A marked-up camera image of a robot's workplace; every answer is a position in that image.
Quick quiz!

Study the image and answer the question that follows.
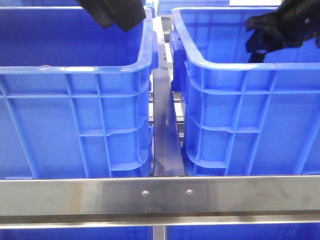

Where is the lower left blue crate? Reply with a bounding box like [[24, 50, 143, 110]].
[[0, 226, 153, 240]]

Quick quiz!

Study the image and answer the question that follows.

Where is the right blue plastic crate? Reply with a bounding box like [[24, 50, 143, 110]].
[[170, 7, 320, 176]]

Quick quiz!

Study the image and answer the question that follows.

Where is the lower right blue crate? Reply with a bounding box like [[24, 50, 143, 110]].
[[166, 223, 320, 240]]

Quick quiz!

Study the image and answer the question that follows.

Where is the stainless steel front rail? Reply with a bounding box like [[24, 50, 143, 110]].
[[0, 175, 320, 229]]

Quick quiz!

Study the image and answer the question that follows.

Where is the rail screw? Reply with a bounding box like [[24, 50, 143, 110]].
[[186, 189, 193, 196], [141, 190, 149, 196]]

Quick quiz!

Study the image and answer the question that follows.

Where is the blue crate behind left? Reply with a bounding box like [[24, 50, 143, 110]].
[[0, 0, 154, 17]]

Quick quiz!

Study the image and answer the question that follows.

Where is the right rail screw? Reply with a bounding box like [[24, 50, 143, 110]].
[[186, 189, 193, 196]]

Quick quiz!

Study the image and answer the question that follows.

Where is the left rail screw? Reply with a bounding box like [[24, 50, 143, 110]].
[[141, 190, 149, 196]]

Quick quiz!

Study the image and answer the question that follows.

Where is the blue plastic crate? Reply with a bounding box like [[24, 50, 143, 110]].
[[0, 8, 158, 180], [170, 7, 320, 176]]

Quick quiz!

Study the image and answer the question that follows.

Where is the steel centre divider bar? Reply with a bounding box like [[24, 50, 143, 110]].
[[153, 17, 185, 177]]

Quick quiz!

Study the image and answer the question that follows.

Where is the left blue plastic crate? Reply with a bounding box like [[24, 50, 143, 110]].
[[0, 8, 158, 180]]

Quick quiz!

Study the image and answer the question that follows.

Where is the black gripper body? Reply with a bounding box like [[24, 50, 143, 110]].
[[244, 0, 320, 63], [78, 0, 146, 32]]

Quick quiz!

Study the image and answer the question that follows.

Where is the blue crate behind right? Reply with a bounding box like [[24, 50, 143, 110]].
[[157, 0, 230, 16]]

